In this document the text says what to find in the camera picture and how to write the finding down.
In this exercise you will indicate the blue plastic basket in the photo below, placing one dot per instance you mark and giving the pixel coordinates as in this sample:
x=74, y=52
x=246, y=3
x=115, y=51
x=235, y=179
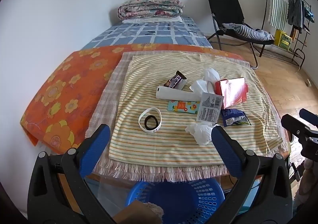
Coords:
x=183, y=201

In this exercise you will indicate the blue snack packet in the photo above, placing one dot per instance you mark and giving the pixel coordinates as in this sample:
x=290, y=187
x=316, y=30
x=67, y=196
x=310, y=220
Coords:
x=232, y=117

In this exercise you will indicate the grey barcode label packet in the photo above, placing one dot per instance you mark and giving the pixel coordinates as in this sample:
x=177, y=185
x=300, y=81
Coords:
x=208, y=108

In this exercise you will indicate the teal garment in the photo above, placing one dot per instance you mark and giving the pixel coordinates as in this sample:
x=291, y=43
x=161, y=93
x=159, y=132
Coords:
x=308, y=14

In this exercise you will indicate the folded floral quilt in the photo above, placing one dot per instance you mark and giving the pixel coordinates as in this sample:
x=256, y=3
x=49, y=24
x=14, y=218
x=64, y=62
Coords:
x=149, y=6

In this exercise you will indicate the yellow crate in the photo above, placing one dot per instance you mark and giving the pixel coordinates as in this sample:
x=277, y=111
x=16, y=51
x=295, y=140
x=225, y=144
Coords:
x=283, y=40

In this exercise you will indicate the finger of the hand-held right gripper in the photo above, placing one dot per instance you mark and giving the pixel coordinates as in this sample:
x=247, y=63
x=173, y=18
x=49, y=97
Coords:
x=310, y=118
x=295, y=125

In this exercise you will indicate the floral teal card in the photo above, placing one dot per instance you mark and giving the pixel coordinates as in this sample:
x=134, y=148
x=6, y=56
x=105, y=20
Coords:
x=182, y=106

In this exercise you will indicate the dark jacket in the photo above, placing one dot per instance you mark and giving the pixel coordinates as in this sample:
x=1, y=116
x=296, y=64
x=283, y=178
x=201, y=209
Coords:
x=295, y=12

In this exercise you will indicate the red cardboard box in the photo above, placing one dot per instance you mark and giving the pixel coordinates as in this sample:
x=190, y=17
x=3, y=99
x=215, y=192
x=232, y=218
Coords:
x=232, y=91

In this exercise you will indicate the blue checked bedsheet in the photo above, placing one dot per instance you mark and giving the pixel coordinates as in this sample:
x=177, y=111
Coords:
x=149, y=34

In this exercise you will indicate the beige crochet cloth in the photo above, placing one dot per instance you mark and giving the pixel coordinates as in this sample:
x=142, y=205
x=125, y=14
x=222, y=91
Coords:
x=151, y=207

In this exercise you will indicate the green striped hanging towel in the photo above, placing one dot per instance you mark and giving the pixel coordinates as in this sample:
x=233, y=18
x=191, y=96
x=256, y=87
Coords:
x=278, y=3

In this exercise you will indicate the black metal clothes rack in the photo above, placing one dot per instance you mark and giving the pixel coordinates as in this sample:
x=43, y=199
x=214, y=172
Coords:
x=303, y=58

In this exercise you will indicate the brown cardboard piece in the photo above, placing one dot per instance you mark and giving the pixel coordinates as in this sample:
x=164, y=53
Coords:
x=134, y=214

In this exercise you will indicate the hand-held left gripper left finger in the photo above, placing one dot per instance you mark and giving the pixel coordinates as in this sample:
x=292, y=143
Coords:
x=95, y=147

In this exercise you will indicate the white wristband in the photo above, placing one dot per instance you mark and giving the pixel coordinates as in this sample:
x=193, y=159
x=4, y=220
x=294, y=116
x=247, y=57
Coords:
x=140, y=121

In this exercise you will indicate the chocolate bar wrapper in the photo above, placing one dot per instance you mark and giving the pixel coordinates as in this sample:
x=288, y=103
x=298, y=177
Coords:
x=175, y=81

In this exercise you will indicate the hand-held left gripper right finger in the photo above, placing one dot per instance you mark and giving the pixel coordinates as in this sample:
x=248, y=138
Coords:
x=224, y=149

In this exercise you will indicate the orange floral blanket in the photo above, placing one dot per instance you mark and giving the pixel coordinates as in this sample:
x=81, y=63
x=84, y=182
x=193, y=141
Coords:
x=62, y=89

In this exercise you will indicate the black folding chair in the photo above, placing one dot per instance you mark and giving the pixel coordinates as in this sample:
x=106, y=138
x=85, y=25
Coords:
x=223, y=7

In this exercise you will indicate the striped yellow towel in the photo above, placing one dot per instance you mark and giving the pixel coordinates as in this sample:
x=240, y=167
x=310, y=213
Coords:
x=154, y=144

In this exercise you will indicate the crumpled white tissue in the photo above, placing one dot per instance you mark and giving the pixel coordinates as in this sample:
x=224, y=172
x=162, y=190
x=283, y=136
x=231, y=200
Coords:
x=200, y=133
x=208, y=76

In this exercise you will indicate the person's right hand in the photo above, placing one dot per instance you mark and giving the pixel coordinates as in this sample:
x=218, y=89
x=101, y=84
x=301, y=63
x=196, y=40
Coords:
x=309, y=179

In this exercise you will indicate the striped cloth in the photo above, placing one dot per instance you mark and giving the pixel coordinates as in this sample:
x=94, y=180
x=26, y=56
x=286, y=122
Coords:
x=248, y=32

